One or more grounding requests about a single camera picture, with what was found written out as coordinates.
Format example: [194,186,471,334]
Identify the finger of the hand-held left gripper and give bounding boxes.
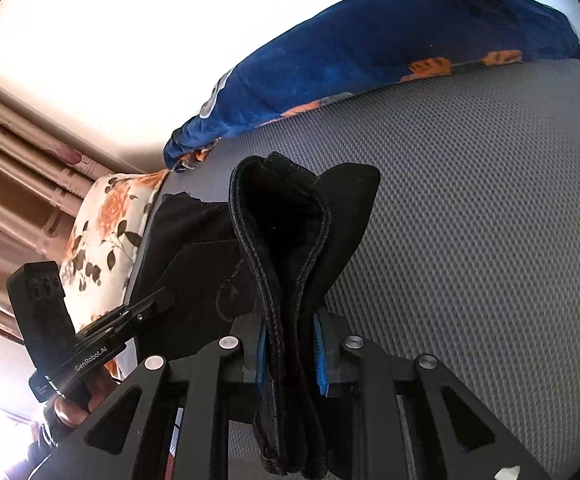
[77,287,175,341]

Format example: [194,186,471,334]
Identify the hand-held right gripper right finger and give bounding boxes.
[314,310,553,480]

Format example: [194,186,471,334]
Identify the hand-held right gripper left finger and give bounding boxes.
[30,312,271,480]

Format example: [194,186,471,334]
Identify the black pants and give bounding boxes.
[120,152,381,477]

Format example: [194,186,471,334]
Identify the person's left hand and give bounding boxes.
[45,370,121,431]

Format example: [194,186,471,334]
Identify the white floral pillow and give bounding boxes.
[57,169,171,333]

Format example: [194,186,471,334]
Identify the brown striped curtain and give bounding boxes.
[0,80,116,331]

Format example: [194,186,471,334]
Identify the grey mesh bed mat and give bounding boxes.
[120,57,580,480]

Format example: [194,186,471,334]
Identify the blue floral blanket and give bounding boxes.
[162,0,580,173]

